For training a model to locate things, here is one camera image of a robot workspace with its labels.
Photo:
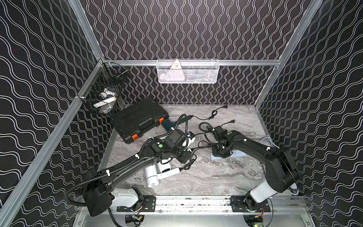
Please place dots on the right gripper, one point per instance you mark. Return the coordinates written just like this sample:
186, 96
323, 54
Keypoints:
215, 154

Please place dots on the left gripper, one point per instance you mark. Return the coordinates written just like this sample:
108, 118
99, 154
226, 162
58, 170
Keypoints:
184, 154

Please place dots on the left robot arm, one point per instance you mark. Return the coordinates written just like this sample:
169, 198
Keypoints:
95, 191

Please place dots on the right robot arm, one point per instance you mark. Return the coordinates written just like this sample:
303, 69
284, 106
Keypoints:
280, 167

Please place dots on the light blue power strip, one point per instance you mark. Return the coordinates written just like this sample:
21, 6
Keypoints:
235, 154

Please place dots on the green hair dryer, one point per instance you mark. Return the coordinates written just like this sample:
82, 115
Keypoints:
168, 125

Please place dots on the white hair dryer middle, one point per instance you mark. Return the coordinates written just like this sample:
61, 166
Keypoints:
164, 165

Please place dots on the white hair dryer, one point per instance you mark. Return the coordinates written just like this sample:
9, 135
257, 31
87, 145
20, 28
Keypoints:
164, 165
153, 176

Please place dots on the white hair dryer lower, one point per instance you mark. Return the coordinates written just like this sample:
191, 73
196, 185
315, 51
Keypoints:
153, 176

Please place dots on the black plastic tool case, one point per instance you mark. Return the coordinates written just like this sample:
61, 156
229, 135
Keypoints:
134, 121

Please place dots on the pink triangular card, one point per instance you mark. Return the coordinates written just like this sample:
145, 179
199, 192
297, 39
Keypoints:
175, 73

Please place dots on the white items in basket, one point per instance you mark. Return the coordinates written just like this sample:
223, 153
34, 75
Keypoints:
107, 99

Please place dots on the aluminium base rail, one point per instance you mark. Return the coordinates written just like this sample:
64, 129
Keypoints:
220, 205

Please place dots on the clear wall basket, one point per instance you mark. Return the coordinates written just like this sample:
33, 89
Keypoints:
196, 71

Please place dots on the black wire basket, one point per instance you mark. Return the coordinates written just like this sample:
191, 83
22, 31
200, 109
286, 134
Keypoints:
112, 76

